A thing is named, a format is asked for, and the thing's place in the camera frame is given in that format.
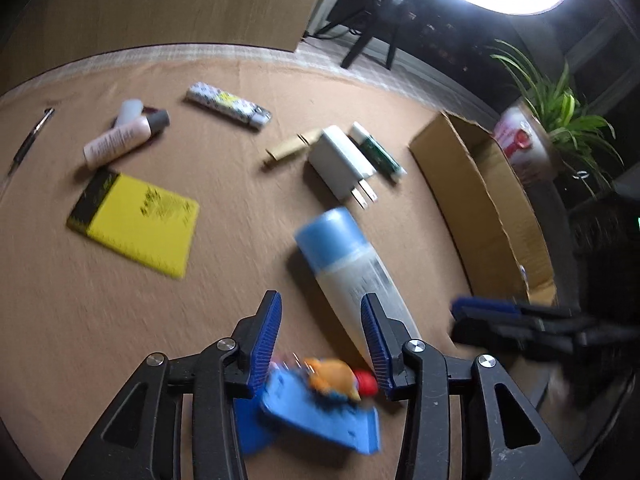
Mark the cardboard box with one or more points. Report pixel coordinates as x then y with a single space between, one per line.
465 195

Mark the black and silver pen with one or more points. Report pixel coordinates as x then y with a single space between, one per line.
30 142

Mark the light wooden board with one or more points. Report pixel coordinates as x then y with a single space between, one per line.
175 5

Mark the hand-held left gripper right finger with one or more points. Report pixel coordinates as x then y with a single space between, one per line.
375 350

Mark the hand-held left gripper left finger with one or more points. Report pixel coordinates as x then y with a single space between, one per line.
265 345

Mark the yellow notepad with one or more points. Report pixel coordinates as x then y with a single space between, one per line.
140 230

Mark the white bottle with blue cap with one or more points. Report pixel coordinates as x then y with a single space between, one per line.
350 270

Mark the white and red flower pot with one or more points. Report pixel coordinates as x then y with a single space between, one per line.
525 145

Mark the white plug charger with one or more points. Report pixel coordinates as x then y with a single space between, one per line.
337 160

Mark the green and white tube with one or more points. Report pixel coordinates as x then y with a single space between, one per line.
380 155

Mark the translucent white plastic cap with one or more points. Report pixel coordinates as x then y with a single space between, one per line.
129 110

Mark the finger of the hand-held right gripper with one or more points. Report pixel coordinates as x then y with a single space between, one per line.
485 307
500 336

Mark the patterned white lighter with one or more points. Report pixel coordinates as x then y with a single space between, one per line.
225 102

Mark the green spider plant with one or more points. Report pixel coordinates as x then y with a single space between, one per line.
565 110

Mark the small orange toy figure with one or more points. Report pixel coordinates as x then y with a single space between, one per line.
332 375

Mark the blue phone stand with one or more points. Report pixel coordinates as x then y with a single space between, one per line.
310 415

